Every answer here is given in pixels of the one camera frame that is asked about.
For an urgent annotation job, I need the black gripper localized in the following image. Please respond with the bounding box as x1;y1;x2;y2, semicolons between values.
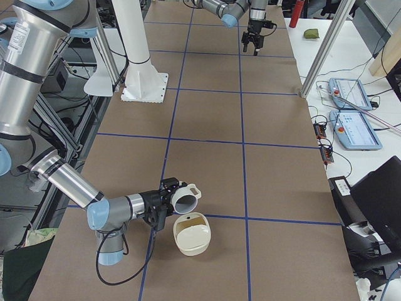
241;19;266;56
139;177;187;219

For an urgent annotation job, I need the white ribbed mug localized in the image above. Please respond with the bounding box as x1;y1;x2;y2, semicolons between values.
171;183;202;214

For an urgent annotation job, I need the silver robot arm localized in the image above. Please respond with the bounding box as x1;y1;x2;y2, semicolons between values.
1;1;197;265
183;0;277;56

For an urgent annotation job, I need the cream plastic bin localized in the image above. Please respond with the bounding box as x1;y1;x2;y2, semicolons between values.
173;212;211;256

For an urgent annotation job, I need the red cylinder bottle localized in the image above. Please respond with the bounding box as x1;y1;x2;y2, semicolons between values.
289;0;305;28

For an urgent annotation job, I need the green cloth pouch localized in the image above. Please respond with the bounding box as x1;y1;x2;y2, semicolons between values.
303;28;320;40

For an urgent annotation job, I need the upper orange black adapter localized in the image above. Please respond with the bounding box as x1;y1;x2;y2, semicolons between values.
313;122;326;139

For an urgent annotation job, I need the orange black adapter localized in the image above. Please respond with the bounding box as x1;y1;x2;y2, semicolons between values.
320;145;334;165
313;122;326;139

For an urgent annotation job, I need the far blue teach pendant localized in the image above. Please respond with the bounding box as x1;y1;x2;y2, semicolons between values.
328;78;372;110

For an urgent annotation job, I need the blue teach pendant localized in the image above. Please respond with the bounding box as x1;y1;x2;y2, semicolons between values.
328;78;372;110
330;110;382;151

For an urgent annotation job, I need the wooden plank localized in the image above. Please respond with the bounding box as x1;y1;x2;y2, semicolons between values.
369;29;400;77

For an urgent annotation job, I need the lower orange black adapter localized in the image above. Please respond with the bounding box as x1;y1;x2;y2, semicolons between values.
320;145;334;165

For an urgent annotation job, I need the near blue teach pendant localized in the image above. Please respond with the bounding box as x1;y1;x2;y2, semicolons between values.
330;110;382;151

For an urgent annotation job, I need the black box white label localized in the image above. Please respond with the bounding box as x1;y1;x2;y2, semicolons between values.
328;176;365;226

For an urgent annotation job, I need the black office chair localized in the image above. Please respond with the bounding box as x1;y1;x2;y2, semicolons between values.
343;156;400;289

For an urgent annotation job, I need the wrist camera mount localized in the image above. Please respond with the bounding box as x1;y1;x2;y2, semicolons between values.
143;205;167;231
263;20;277;30

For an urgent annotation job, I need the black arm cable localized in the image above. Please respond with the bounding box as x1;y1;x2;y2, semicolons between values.
95;219;157;286

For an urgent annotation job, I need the aluminium frame post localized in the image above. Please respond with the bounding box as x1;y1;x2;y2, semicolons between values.
299;0;355;98

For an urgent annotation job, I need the white camera stand pedestal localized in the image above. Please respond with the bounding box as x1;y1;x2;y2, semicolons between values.
112;0;169;103

